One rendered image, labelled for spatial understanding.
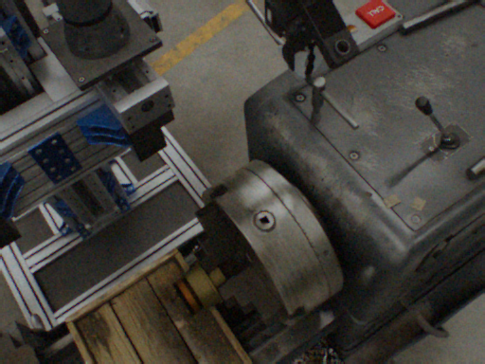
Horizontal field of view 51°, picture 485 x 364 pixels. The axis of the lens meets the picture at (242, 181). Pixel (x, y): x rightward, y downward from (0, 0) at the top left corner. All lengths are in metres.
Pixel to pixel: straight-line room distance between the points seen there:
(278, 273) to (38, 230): 1.47
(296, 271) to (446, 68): 0.49
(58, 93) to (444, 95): 0.89
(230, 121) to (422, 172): 1.67
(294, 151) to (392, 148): 0.18
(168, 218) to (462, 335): 1.22
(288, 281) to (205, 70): 1.95
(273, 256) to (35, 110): 0.74
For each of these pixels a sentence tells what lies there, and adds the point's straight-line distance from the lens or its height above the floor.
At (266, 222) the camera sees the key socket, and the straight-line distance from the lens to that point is 0.92.
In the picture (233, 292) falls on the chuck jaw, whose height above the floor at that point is 1.11.
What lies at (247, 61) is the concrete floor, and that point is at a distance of 2.75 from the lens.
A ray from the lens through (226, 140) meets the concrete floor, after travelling 2.46.
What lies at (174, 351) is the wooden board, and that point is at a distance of 1.20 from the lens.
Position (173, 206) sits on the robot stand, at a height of 0.21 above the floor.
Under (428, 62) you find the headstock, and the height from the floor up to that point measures 1.25.
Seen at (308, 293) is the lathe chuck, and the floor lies 1.15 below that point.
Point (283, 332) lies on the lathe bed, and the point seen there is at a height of 0.87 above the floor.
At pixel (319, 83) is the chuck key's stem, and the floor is 1.37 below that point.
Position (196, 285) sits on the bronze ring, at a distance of 0.98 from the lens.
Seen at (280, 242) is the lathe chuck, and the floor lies 1.23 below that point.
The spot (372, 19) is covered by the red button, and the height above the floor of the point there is 1.27.
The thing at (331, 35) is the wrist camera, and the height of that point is 1.50.
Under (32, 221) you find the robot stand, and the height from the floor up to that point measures 0.21.
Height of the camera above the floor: 2.05
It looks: 61 degrees down
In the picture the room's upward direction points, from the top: 8 degrees counter-clockwise
